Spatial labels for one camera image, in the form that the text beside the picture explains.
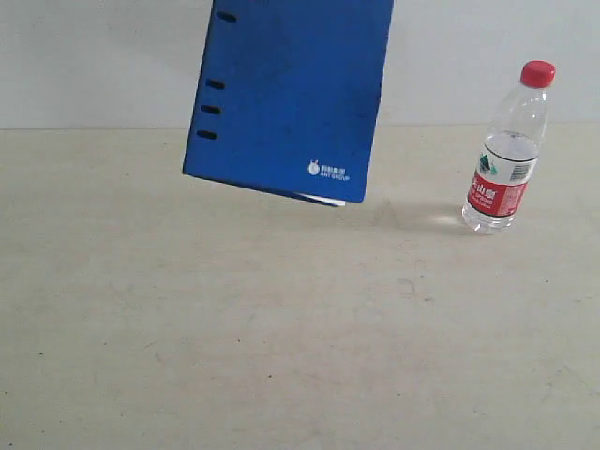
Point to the blue ring binder notebook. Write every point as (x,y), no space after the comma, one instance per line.
(288,97)

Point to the clear plastic water bottle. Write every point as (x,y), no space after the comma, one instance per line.
(510,151)

